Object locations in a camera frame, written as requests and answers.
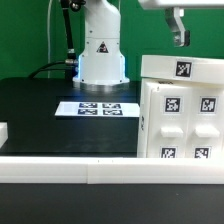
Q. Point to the white U-shaped table fence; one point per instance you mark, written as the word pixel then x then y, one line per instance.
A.
pixel 110 170

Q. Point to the white cabinet top block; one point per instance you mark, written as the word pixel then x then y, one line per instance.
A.
pixel 202 70

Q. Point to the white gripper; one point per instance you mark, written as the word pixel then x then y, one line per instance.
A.
pixel 174 14

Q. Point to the white cabinet door panel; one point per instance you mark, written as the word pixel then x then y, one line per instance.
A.
pixel 206 124
pixel 168 122

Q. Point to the white cabinet body box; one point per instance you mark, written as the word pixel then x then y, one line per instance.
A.
pixel 148 85

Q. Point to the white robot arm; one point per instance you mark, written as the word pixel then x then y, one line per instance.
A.
pixel 102 65

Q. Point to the white marker base plate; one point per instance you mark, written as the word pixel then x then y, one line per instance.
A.
pixel 97 109

